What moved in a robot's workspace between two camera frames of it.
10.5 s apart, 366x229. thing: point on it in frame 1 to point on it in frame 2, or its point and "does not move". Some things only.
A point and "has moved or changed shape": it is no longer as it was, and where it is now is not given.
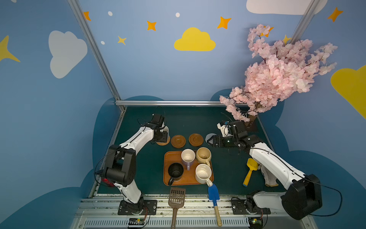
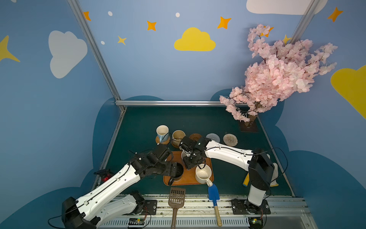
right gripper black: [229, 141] to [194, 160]
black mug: [175, 171] does not move
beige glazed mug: [203, 155] has moved or changed shape
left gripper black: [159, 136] to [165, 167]
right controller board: [256, 223] does not move
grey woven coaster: [208, 136] does not move
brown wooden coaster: [164, 143] does not move
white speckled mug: [203, 173] does not move
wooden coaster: [196, 140] does not move
